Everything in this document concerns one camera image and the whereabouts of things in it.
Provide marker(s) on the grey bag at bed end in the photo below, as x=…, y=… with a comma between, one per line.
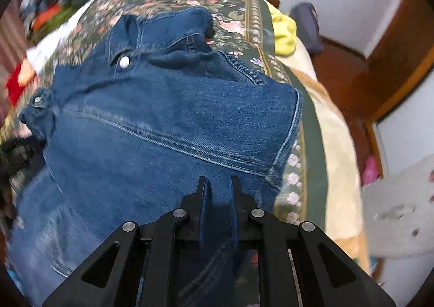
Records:
x=307, y=28

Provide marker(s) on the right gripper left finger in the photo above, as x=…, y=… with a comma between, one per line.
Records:
x=138, y=265

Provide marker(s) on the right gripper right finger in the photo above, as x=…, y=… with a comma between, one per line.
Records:
x=299, y=265

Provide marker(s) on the yellow blanket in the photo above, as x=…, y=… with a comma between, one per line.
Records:
x=242, y=25

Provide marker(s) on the orange box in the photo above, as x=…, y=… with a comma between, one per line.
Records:
x=42, y=18

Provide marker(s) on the cream cartoon blanket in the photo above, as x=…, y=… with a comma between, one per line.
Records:
x=343, y=210

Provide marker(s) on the striped red curtain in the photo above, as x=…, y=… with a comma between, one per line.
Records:
x=14, y=46

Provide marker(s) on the floral green bedspread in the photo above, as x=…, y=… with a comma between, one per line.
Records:
x=271, y=89

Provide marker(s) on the white folded cloth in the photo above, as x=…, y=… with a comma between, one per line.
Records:
x=38, y=56

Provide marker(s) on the blue denim jacket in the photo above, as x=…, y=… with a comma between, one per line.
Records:
x=156, y=144

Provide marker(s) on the red plush toy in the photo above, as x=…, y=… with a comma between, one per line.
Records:
x=22, y=75

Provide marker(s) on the wooden wardrobe with sliding door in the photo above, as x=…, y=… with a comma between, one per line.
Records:
x=398, y=206

